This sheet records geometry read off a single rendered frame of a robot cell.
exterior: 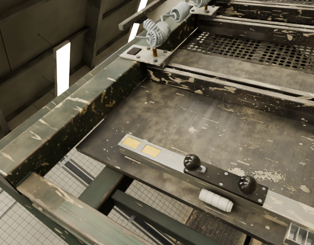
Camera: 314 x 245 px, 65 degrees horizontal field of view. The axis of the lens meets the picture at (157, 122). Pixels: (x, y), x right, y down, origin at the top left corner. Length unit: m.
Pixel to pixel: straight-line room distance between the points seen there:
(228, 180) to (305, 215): 0.17
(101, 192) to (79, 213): 0.13
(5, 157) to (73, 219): 0.27
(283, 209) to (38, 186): 0.60
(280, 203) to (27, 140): 0.68
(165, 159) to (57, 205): 0.30
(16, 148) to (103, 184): 0.26
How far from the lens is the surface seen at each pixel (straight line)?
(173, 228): 0.69
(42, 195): 0.71
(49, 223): 1.31
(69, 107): 0.84
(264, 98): 0.87
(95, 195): 0.76
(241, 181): 0.52
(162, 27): 0.97
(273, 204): 0.64
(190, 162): 0.53
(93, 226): 0.62
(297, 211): 0.65
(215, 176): 0.64
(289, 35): 1.29
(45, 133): 0.79
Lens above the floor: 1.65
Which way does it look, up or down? 2 degrees up
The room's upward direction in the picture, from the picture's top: 52 degrees counter-clockwise
